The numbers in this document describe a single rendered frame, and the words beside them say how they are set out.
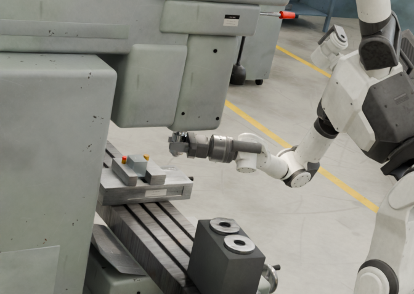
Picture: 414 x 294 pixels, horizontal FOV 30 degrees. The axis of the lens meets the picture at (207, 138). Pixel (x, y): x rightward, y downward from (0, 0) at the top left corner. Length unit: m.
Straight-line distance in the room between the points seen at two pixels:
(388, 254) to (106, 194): 0.96
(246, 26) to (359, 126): 0.44
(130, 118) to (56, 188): 0.31
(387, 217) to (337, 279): 2.17
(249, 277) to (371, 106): 0.60
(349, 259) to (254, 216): 0.66
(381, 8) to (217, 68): 0.53
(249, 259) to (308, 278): 2.25
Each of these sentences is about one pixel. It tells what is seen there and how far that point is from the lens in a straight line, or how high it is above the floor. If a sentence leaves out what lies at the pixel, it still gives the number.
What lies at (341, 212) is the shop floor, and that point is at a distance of 5.30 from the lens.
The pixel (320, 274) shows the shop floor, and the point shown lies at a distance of 4.49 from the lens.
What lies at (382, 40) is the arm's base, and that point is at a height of 1.74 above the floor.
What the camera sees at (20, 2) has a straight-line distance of 1.99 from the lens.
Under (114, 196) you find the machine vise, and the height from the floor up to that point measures 0.96.
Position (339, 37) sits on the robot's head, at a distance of 2.42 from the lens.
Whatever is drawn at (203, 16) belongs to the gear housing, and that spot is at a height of 1.69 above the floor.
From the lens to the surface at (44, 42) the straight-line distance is 2.05.
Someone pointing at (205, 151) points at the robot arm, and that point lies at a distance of 2.47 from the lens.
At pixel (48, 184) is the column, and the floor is 1.24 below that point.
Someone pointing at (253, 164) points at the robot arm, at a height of 1.22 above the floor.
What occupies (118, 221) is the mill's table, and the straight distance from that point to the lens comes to 2.65.
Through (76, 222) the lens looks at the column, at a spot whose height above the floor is 1.12.
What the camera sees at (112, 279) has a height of 0.85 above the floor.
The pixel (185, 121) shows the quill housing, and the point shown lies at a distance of 2.35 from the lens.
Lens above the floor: 2.18
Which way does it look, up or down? 21 degrees down
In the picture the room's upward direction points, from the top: 12 degrees clockwise
